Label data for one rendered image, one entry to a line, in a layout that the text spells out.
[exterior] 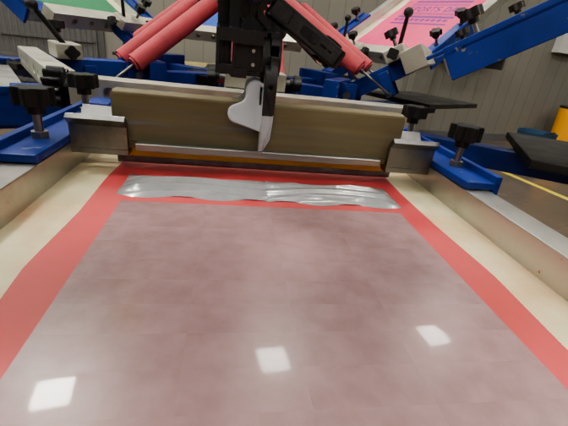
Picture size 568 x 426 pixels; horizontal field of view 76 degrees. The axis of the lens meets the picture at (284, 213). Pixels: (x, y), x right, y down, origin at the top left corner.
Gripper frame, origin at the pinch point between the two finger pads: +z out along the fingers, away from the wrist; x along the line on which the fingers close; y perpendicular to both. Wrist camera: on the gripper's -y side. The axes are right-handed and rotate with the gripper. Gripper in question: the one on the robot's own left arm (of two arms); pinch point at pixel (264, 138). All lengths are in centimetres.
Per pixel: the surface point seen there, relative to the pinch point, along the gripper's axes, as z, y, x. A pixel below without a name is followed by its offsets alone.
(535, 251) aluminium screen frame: 3.1, -25.4, 25.0
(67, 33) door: 4, 179, -411
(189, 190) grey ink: 4.7, 9.6, 10.0
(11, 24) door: 2, 228, -403
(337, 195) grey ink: 4.6, -9.3, 9.5
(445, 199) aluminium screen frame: 4.5, -25.4, 8.7
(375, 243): 5.3, -10.6, 20.7
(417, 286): 5.3, -11.7, 28.1
